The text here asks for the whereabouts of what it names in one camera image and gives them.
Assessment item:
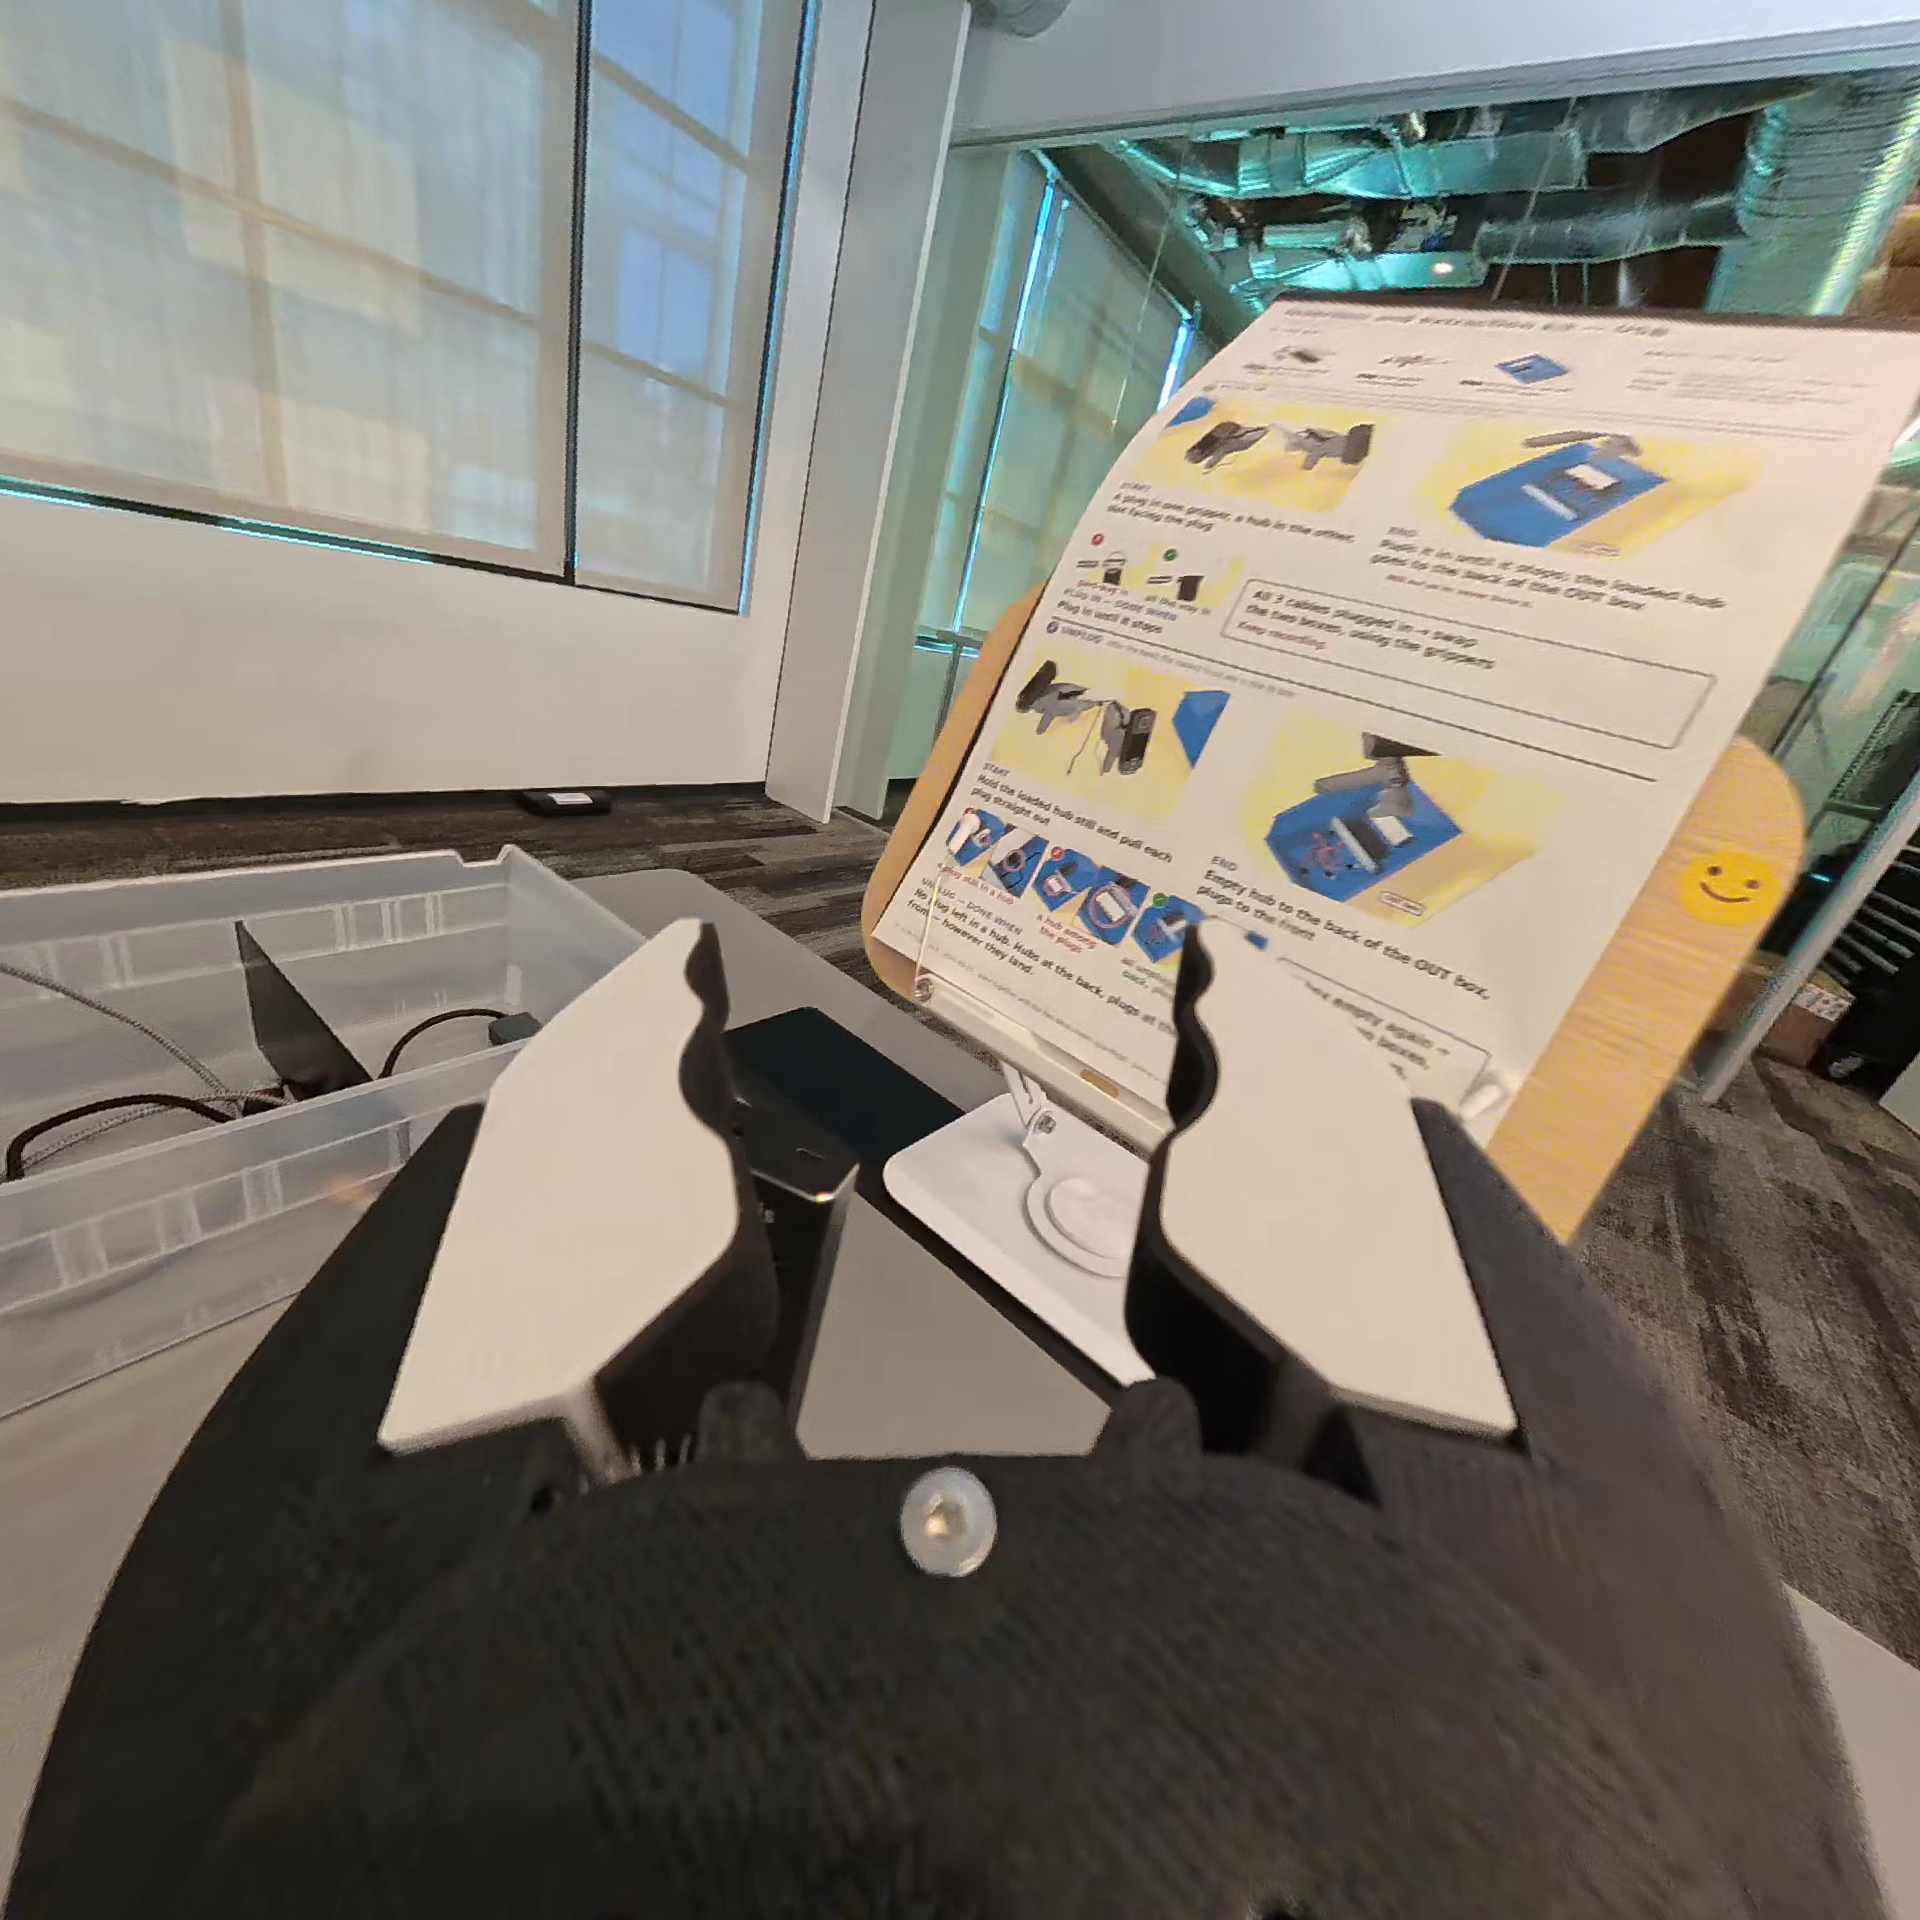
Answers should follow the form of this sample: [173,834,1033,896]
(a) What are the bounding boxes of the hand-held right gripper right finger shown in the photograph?
[1125,913,1523,1455]

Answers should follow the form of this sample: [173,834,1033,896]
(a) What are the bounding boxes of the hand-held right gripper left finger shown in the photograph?
[377,913,785,1480]

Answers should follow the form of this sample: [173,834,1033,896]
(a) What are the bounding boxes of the black usb hub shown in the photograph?
[725,1005,971,1254]

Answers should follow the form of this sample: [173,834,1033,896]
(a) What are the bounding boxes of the clear plastic bin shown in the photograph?
[0,843,651,1421]

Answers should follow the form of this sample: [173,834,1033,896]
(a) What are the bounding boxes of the black bin divider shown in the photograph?
[233,917,377,1094]

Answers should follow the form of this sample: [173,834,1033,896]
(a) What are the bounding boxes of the wooden display board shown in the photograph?
[862,585,1809,1246]

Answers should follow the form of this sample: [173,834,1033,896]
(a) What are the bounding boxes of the yellow smiley sticker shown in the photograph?
[1680,851,1774,932]

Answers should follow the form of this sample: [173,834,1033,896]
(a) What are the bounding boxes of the printed instruction sheet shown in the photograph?
[903,299,1920,1143]

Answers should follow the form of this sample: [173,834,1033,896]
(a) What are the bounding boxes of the large window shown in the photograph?
[0,0,819,613]

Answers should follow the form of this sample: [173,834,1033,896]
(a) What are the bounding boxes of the black braided cable dark plug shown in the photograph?
[5,1011,544,1188]

